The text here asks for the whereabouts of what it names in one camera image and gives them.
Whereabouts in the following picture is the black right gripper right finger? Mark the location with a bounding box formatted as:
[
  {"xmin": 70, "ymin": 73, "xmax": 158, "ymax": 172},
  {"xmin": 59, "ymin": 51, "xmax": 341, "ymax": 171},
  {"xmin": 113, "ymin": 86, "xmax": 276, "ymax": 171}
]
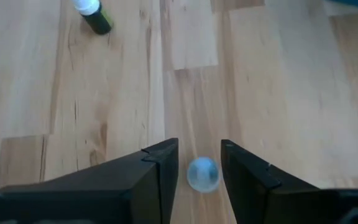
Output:
[{"xmin": 220, "ymin": 139, "xmax": 358, "ymax": 224}]

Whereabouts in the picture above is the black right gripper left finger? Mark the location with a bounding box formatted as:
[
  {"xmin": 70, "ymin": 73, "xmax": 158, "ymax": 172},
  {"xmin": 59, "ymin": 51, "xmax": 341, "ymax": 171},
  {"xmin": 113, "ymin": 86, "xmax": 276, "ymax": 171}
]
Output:
[{"xmin": 0, "ymin": 138, "xmax": 180, "ymax": 224}]

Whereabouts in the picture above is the small dark food coloring bottle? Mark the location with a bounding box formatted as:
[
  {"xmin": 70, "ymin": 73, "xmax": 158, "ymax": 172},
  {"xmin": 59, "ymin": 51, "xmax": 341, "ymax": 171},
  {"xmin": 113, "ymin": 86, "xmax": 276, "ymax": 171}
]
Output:
[{"xmin": 71, "ymin": 0, "xmax": 114, "ymax": 35}]

